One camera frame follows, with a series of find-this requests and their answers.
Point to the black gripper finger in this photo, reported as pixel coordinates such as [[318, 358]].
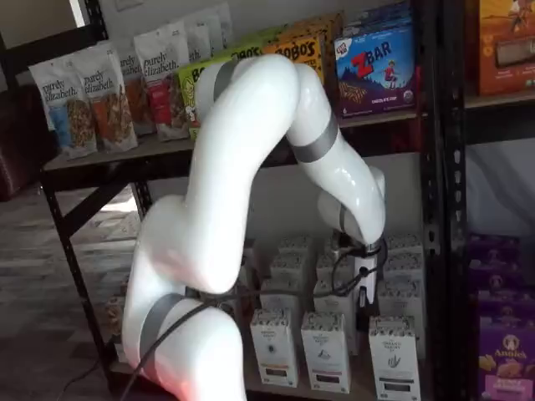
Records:
[[362, 311]]

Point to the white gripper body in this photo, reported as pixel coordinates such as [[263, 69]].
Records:
[[368, 284]]

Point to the white box green strip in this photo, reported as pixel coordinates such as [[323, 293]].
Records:
[[401, 301], [395, 359], [405, 246], [405, 269]]

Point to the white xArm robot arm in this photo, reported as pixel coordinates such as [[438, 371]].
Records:
[[234, 146]]

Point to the white box pink strip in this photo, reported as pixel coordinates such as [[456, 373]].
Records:
[[324, 271], [334, 303], [326, 355]]

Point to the purple Annie's box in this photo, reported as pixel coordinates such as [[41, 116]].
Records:
[[497, 273], [505, 303], [507, 363], [493, 248]]

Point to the blue Z Bar box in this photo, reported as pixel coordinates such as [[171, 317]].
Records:
[[376, 18], [376, 75]]

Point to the yellow Bobo's peanut butter box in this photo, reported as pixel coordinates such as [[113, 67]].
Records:
[[317, 25], [297, 50]]

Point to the green Bobo's apple pie box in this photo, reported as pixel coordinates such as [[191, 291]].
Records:
[[267, 35], [188, 96], [246, 53]]

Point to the orange snack box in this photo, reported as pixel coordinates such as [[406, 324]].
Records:
[[505, 50]]

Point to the black metal shelving rack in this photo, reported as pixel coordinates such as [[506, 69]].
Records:
[[430, 188], [455, 209]]

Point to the granola bag red label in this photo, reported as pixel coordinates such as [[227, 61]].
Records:
[[167, 83]]

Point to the granola bag orange label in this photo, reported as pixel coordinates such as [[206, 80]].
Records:
[[140, 104], [108, 108]]

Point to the white purely elizabeth granola bag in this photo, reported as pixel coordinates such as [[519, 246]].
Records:
[[200, 37], [223, 25]]

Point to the dark brown couch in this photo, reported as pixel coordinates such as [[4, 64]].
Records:
[[21, 146]]

